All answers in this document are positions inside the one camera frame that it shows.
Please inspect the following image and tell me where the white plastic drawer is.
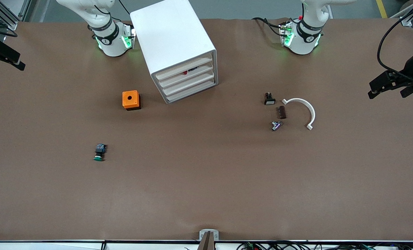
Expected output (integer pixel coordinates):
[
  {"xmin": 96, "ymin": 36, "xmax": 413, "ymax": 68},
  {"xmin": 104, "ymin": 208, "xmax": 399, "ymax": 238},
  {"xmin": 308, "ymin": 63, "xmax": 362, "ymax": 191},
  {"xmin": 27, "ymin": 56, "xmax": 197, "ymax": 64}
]
[
  {"xmin": 160, "ymin": 70, "xmax": 216, "ymax": 96},
  {"xmin": 164, "ymin": 79, "xmax": 217, "ymax": 103},
  {"xmin": 154, "ymin": 52, "xmax": 214, "ymax": 81},
  {"xmin": 157, "ymin": 62, "xmax": 215, "ymax": 88}
]

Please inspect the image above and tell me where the green push button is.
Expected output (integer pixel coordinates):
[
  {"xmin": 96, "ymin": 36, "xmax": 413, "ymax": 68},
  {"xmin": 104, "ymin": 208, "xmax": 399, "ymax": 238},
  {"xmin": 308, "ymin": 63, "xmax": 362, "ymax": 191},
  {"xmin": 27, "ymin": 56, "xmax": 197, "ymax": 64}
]
[{"xmin": 93, "ymin": 143, "xmax": 107, "ymax": 162}]

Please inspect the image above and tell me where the white drawer cabinet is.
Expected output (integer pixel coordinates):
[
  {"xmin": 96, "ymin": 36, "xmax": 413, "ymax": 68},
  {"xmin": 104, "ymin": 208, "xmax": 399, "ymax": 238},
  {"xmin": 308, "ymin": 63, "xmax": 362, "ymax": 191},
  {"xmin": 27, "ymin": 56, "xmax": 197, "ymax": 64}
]
[{"xmin": 129, "ymin": 0, "xmax": 219, "ymax": 105}]

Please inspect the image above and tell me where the brown table cover mat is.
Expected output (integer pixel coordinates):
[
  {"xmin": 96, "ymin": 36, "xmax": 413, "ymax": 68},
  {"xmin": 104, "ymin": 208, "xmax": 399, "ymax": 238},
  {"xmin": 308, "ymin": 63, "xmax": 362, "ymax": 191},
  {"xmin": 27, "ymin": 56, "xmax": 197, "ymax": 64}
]
[{"xmin": 0, "ymin": 17, "xmax": 413, "ymax": 242}]

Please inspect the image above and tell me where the white curved plastic bracket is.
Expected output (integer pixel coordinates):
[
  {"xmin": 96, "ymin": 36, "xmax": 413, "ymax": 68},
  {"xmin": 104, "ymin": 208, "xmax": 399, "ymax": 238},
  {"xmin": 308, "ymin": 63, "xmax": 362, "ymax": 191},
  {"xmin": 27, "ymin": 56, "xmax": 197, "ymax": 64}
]
[{"xmin": 282, "ymin": 98, "xmax": 316, "ymax": 131}]

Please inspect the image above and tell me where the orange button enclosure box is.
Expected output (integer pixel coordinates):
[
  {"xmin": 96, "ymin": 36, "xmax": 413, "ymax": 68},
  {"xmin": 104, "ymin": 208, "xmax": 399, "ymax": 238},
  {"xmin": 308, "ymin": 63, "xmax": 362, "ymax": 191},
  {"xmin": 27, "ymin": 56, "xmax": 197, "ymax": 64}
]
[{"xmin": 122, "ymin": 90, "xmax": 141, "ymax": 111}]

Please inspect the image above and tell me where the black cable bundle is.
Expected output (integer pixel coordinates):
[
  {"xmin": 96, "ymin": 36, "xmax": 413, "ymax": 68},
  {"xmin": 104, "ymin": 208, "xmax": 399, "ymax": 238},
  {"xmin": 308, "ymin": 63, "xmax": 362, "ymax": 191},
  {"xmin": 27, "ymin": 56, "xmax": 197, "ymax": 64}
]
[{"xmin": 238, "ymin": 241, "xmax": 413, "ymax": 250}]

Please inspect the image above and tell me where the grey metal clamp bracket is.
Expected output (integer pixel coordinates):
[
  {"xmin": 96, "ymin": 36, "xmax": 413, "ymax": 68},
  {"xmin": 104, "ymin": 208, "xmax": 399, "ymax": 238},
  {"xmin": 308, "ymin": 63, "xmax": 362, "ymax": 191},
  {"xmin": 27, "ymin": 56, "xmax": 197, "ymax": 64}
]
[{"xmin": 200, "ymin": 229, "xmax": 219, "ymax": 242}]

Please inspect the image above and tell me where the brown post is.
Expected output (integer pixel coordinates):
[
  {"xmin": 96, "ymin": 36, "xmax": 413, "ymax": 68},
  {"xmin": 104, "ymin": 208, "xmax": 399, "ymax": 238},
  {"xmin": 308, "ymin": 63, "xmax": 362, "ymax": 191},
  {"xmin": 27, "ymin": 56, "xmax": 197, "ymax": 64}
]
[{"xmin": 198, "ymin": 232, "xmax": 216, "ymax": 250}]

